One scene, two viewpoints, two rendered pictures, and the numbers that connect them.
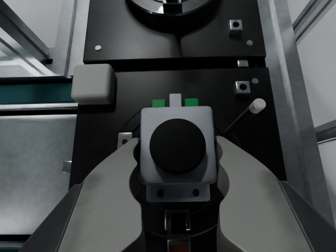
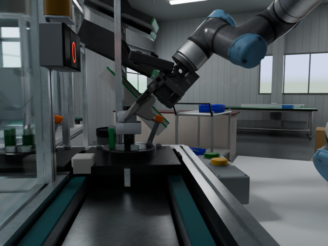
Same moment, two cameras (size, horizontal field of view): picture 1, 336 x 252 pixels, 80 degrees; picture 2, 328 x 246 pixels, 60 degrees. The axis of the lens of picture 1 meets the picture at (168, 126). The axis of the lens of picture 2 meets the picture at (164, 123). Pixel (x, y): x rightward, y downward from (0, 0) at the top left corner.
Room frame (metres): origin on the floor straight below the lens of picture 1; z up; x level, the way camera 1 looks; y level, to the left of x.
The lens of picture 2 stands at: (0.07, 0.73, 1.12)
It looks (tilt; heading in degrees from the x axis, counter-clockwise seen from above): 6 degrees down; 259
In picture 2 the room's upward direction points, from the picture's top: straight up
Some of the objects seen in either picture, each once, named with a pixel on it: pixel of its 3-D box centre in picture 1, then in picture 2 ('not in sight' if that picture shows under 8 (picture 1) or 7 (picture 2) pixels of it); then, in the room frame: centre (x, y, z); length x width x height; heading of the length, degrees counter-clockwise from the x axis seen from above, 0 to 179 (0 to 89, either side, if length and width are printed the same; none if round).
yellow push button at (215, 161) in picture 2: not in sight; (219, 163); (-0.19, 0.10, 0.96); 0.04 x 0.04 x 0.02
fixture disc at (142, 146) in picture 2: (176, 163); (129, 150); (0.02, 0.00, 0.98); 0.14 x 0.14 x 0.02
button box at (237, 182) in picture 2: not in sight; (218, 175); (-0.19, 0.10, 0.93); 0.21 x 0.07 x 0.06; 84
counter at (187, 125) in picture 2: not in sight; (175, 131); (-1.21, -4.70, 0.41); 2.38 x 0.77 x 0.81; 147
